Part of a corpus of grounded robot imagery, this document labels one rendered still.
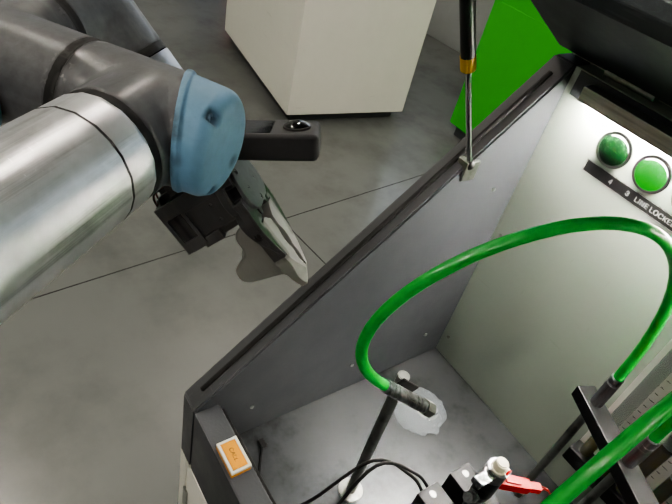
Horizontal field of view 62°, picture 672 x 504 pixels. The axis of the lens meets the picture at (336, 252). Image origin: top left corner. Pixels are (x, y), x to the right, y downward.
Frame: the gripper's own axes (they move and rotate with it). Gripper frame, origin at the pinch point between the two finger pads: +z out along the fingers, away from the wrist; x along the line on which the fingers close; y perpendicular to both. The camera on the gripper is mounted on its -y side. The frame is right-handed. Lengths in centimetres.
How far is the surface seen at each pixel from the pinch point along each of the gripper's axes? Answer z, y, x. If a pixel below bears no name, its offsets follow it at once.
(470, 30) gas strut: -8.6, -26.6, -16.6
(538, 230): 7.2, -22.0, 1.8
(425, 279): 6.2, -10.4, 2.2
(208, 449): 20.8, 30.3, -7.6
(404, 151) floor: 91, 2, -291
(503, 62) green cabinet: 76, -74, -297
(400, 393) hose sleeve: 21.6, 0.3, -2.4
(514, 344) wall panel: 46, -13, -31
